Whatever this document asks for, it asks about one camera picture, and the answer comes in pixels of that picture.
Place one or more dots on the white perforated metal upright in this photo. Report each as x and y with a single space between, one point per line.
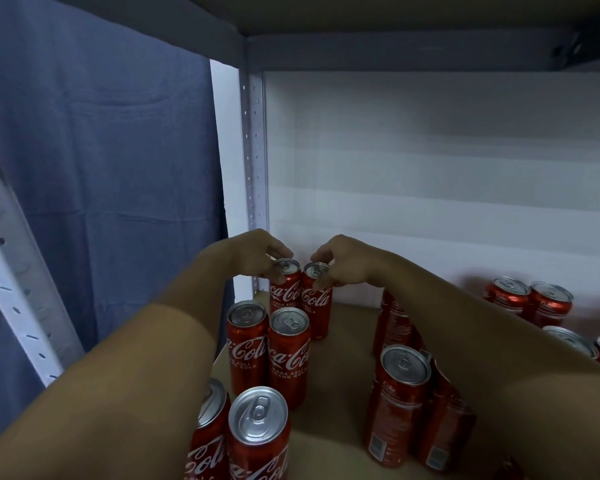
11 294

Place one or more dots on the person's right fingers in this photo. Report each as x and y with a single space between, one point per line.
326 250

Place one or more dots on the group of red soda cans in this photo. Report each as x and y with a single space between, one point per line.
397 394

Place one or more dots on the person's left forearm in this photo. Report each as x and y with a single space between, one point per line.
130 374

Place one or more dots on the blue fabric curtain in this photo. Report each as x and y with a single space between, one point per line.
105 169

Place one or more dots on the person's right forearm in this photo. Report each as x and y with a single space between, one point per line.
505 374

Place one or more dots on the person's left fingers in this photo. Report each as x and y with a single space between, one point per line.
279 250

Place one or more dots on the person's right hand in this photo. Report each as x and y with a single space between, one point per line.
357 264

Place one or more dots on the slim red soda can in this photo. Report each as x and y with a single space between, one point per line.
316 307
285 293

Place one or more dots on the grey metal shelf rack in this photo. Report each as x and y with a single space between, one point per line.
405 50

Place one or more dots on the person's left hand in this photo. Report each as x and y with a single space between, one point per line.
247 257

